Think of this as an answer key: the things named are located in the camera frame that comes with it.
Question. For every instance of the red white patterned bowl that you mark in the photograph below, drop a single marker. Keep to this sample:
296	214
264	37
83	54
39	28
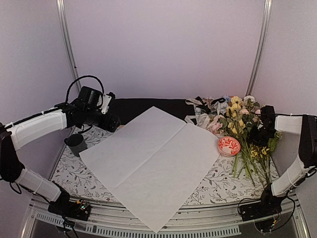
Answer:
228	146

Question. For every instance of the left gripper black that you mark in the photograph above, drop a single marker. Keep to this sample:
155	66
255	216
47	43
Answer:
106	124

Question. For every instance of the pile of fake flowers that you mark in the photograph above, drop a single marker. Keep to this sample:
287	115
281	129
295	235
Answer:
237	123

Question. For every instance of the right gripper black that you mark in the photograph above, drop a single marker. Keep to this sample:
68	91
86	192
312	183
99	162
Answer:
253	138

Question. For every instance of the white wrapping paper sheet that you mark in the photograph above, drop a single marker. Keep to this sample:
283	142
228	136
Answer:
153	164

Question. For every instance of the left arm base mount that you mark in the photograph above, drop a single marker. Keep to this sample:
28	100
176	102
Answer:
63	206

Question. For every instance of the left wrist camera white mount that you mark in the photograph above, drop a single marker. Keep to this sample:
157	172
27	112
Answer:
106	100

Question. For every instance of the pile of ribbons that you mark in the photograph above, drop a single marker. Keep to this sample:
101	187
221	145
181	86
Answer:
207	113

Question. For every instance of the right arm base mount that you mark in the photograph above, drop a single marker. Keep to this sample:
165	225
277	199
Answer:
268	205

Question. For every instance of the dark grey cup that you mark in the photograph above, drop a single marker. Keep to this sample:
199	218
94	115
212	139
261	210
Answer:
76	144

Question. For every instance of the aluminium front rail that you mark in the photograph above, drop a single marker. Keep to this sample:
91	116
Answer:
113	220

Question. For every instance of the yellow small flower sprigs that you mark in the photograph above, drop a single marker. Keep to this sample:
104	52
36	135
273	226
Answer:
259	152

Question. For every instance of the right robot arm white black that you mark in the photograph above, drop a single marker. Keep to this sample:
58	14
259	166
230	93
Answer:
300	156

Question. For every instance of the left aluminium frame post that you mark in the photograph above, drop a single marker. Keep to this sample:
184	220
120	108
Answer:
66	38

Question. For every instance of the aluminium frame post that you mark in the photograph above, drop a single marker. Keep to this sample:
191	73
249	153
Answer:
260	47
66	38

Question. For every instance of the right aluminium frame post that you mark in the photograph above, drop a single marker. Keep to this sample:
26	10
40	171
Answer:
260	47

